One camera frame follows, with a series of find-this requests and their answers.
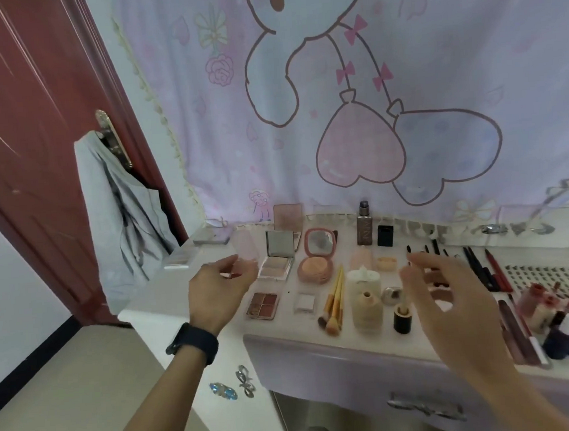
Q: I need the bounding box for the short black makeup pencil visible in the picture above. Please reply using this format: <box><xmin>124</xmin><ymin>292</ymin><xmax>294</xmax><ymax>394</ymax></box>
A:
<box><xmin>463</xmin><ymin>246</ymin><xmax>490</xmax><ymax>293</ymax></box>

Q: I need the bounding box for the dark square foundation bottle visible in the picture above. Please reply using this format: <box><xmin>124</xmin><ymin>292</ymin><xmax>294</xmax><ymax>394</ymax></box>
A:
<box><xmin>353</xmin><ymin>199</ymin><xmax>375</xmax><ymax>247</ymax></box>

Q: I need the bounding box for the silver square palette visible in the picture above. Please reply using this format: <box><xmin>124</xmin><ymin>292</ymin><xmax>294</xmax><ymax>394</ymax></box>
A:
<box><xmin>245</xmin><ymin>290</ymin><xmax>282</xmax><ymax>322</ymax></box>

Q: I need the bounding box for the silver drawer handle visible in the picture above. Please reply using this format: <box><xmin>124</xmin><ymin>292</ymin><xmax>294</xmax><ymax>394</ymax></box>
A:
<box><xmin>386</xmin><ymin>387</ymin><xmax>467</xmax><ymax>428</ymax></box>

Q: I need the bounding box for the small grey square palette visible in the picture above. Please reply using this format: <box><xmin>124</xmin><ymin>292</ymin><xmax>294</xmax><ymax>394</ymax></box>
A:
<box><xmin>254</xmin><ymin>228</ymin><xmax>299</xmax><ymax>283</ymax></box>

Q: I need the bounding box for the pink blush compact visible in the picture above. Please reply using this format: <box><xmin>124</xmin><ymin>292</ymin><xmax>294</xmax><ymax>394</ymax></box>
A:
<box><xmin>216</xmin><ymin>228</ymin><xmax>262</xmax><ymax>281</ymax></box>

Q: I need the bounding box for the pink cartoon cloth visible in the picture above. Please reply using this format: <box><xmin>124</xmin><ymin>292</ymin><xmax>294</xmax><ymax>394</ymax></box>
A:
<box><xmin>109</xmin><ymin>0</ymin><xmax>569</xmax><ymax>254</ymax></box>

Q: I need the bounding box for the clear dome bottle cap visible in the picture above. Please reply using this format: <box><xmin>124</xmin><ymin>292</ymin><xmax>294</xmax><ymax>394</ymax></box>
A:
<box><xmin>380</xmin><ymin>285</ymin><xmax>408</xmax><ymax>308</ymax></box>

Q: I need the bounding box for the beige tube black cap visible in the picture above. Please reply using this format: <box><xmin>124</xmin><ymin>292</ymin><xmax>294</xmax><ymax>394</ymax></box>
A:
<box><xmin>533</xmin><ymin>295</ymin><xmax>569</xmax><ymax>335</ymax></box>

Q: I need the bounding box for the foundation bottle black cap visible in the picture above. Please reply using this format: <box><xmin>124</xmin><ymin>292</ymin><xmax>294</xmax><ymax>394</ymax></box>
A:
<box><xmin>349</xmin><ymin>289</ymin><xmax>387</xmax><ymax>335</ymax></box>

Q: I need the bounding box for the person's left hand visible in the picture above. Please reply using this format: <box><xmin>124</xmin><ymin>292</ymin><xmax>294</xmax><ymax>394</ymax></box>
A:
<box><xmin>184</xmin><ymin>252</ymin><xmax>264</xmax><ymax>339</ymax></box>

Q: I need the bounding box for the pink rounded compact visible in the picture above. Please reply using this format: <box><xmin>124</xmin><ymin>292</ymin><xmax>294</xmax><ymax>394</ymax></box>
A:
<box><xmin>293</xmin><ymin>226</ymin><xmax>341</xmax><ymax>286</ymax></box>

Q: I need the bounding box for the red makeup pencil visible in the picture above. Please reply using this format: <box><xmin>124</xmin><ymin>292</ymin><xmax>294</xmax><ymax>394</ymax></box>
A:
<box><xmin>485</xmin><ymin>247</ymin><xmax>514</xmax><ymax>293</ymax></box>

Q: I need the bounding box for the beige cap lip wand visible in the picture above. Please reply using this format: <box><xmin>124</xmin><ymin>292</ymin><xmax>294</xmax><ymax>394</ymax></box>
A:
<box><xmin>497</xmin><ymin>317</ymin><xmax>527</xmax><ymax>366</ymax></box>

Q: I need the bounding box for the blue shiny cabinet sticker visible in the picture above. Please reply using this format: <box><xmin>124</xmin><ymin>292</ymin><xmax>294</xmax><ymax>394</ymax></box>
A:
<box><xmin>208</xmin><ymin>380</ymin><xmax>238</xmax><ymax>401</ymax></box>

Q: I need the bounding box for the dark red wooden door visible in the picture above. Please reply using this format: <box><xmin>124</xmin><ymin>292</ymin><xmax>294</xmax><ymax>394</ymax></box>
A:
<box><xmin>0</xmin><ymin>0</ymin><xmax>195</xmax><ymax>336</ymax></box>

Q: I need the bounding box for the white dressing table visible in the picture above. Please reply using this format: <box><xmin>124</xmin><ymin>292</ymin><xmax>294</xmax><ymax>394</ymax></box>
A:
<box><xmin>96</xmin><ymin>0</ymin><xmax>569</xmax><ymax>431</ymax></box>

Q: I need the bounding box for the false eyelash tray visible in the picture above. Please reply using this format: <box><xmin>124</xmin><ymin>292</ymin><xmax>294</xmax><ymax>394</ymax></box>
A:
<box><xmin>504</xmin><ymin>260</ymin><xmax>569</xmax><ymax>295</ymax></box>

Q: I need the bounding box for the black cap beige wand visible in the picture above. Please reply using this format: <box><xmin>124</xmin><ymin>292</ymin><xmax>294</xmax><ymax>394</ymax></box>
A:
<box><xmin>390</xmin><ymin>281</ymin><xmax>415</xmax><ymax>336</ymax></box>

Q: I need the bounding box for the peach round powder puff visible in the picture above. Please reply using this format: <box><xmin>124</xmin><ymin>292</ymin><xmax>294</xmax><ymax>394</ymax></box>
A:
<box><xmin>299</xmin><ymin>256</ymin><xmax>332</xmax><ymax>280</ymax></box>

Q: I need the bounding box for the black square bottle cap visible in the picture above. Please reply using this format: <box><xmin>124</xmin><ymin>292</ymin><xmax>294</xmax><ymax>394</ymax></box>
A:
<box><xmin>376</xmin><ymin>223</ymin><xmax>396</xmax><ymax>248</ymax></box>

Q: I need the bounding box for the brown blush palette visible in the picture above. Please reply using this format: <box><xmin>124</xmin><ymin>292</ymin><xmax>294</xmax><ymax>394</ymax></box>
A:
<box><xmin>272</xmin><ymin>201</ymin><xmax>307</xmax><ymax>251</ymax></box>

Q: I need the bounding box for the white hanging garment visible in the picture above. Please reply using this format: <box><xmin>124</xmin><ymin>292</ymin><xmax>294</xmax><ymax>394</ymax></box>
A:
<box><xmin>73</xmin><ymin>125</ymin><xmax>185</xmax><ymax>317</ymax></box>

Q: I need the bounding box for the black smartwatch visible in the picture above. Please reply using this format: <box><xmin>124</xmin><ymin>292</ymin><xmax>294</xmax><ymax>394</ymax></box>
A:
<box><xmin>163</xmin><ymin>320</ymin><xmax>222</xmax><ymax>369</ymax></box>

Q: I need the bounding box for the clear square palette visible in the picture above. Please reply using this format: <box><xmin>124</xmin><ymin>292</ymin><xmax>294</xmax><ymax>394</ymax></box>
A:
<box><xmin>292</xmin><ymin>290</ymin><xmax>320</xmax><ymax>315</ymax></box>

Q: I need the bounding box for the person's left forearm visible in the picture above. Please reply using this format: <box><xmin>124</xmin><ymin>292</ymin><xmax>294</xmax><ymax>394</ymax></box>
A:
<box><xmin>93</xmin><ymin>346</ymin><xmax>215</xmax><ymax>431</ymax></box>

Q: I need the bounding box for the person's right hand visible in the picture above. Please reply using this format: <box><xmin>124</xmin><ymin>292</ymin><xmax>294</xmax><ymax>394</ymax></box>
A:
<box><xmin>397</xmin><ymin>245</ymin><xmax>520</xmax><ymax>395</ymax></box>

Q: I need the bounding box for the gold door handle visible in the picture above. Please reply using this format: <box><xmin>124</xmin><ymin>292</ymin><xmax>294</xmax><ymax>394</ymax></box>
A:
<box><xmin>94</xmin><ymin>107</ymin><xmax>134</xmax><ymax>172</ymax></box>

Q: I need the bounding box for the purple drawer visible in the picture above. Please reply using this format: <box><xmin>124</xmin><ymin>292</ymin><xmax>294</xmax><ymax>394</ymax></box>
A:
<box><xmin>242</xmin><ymin>311</ymin><xmax>569</xmax><ymax>431</ymax></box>

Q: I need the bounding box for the large grey square palette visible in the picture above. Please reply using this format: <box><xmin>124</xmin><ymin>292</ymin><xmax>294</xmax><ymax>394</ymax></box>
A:
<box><xmin>190</xmin><ymin>226</ymin><xmax>234</xmax><ymax>248</ymax></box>

